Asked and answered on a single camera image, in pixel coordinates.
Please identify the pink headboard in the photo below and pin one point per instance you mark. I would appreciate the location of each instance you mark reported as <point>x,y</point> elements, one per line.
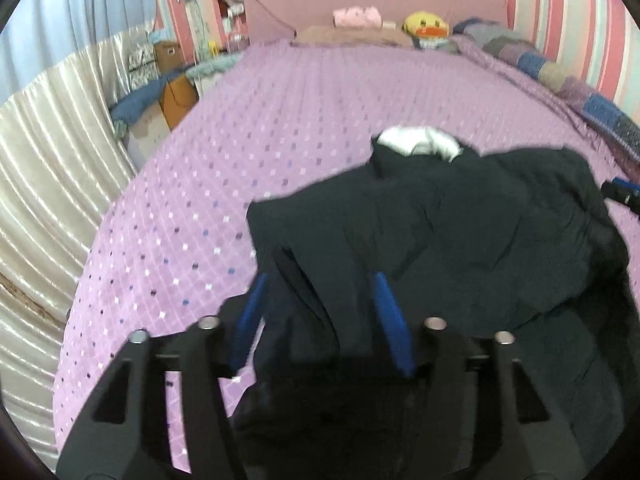
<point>300,0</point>

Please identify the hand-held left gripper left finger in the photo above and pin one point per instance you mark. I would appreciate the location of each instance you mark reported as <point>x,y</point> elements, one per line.
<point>250,310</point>

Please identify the blue curtain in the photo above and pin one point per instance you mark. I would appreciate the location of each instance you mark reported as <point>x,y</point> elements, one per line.
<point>75,10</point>

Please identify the pink plush pillow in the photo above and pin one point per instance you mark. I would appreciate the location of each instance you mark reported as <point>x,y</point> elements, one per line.
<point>356,17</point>

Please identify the blue cloth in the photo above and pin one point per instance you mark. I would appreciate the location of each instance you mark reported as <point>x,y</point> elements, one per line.
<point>137,102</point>

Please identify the black padded jacket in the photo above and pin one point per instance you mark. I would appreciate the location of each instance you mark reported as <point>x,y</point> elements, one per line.
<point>475,235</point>

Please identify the bed with purple dotted sheet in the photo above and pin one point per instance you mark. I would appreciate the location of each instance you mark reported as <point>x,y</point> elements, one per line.
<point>250,135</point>

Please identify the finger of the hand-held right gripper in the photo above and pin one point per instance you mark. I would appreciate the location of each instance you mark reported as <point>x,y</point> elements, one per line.
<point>620,192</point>

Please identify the patchwork quilt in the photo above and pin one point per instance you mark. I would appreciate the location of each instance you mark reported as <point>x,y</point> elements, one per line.
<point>550,70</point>

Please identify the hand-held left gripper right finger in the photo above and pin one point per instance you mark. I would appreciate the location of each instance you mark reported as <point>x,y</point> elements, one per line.
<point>392,325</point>

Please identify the cream satin cloth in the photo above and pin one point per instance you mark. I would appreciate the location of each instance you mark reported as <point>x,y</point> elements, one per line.
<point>50,160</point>

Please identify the brown pillow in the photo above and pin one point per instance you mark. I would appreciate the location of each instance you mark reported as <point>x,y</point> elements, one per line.
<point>350,36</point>

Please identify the teal cloth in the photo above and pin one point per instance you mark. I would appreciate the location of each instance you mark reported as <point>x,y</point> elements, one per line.
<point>215,65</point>

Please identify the black and white patterned box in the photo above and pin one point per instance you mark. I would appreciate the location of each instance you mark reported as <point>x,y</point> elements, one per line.
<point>141,62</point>

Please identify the brown cardboard box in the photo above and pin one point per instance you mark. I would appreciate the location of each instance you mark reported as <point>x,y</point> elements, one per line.
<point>179,100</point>

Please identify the yellow duck plush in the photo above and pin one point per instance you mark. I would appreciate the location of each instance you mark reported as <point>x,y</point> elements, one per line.
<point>425,25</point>

